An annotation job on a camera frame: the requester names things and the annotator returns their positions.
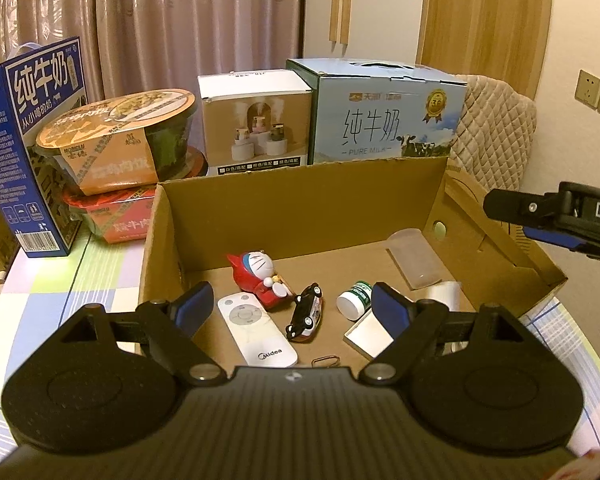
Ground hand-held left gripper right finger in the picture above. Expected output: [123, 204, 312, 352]
[360, 282, 526, 386]

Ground red cartoon cat figure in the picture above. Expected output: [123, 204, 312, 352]
[226, 250, 293, 313]

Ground pale round roll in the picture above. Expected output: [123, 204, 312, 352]
[425, 280, 463, 313]

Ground white remote control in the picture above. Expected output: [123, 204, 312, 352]
[217, 291, 299, 367]

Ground light blue milk carton box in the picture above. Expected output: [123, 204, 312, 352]
[285, 57, 468, 166]

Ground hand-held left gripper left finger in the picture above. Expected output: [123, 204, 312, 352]
[62, 282, 226, 386]

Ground black and white toy car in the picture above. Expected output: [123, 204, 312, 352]
[285, 282, 325, 343]

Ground pink patterned curtain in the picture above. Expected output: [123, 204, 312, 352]
[0, 0, 306, 106]

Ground brown instant noodle bowl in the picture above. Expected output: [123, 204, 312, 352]
[34, 89, 198, 196]

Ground white wardrobe door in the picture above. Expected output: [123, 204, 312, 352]
[302, 0, 428, 68]

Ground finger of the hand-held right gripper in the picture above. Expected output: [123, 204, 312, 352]
[522, 226, 600, 261]
[482, 187, 563, 226]

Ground beige quilted chair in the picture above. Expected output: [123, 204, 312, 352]
[450, 74, 538, 193]

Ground red instant noodle bowl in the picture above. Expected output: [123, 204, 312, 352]
[62, 147, 208, 245]

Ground translucent plastic cup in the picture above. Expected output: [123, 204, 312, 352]
[385, 228, 443, 291]

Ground wooden wardrobe handle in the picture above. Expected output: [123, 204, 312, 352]
[340, 0, 354, 53]
[328, 0, 342, 52]

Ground dark blue milk carton box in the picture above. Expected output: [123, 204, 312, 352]
[0, 36, 90, 258]

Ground checkered pastel tablecloth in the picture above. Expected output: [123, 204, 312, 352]
[0, 220, 600, 461]

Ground white bottle green label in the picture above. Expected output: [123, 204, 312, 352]
[336, 280, 376, 321]

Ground white humidifier box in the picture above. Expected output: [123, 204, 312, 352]
[197, 70, 315, 177]

